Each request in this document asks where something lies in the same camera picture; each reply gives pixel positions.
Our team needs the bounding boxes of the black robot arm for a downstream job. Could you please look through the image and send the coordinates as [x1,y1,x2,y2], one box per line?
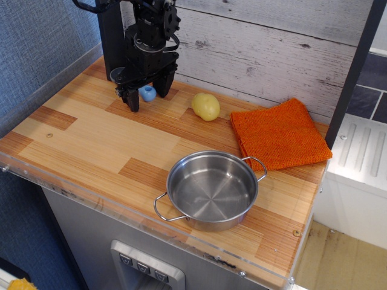
[114,1,181,112]

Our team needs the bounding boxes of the yellow object bottom left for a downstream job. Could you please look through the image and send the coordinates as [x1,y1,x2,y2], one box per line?
[7,279,37,290]

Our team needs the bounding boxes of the dark grey post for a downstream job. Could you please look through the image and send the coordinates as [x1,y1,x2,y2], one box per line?
[325,0,386,149]
[98,4,126,82]

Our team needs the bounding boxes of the blue grey toy spoon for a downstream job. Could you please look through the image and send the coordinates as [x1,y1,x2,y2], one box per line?
[109,67,157,102]

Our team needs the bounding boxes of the yellow toy potato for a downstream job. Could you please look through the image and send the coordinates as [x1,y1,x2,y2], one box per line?
[191,92,220,121]

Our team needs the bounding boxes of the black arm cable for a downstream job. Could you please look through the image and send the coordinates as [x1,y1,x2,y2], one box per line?
[71,0,122,13]

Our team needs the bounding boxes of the white ribbed radiator unit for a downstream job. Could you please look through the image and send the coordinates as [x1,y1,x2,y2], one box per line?
[314,114,386,248]

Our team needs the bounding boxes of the dark grey right post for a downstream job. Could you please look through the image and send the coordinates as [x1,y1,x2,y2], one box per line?
[325,0,386,149]

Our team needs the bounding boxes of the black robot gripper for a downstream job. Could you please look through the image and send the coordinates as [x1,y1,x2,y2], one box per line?
[115,37,179,112]

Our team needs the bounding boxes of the stainless steel pot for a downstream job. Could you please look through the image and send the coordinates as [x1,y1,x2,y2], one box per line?
[159,150,267,231]

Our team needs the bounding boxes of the dark grey left post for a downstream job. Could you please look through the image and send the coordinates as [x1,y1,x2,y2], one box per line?
[98,4,126,82]

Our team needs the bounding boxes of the grey toy fridge cabinet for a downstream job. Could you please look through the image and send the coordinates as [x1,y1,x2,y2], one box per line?
[41,186,273,290]

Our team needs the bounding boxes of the orange folded cloth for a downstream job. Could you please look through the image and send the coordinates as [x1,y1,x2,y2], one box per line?
[230,98,333,170]

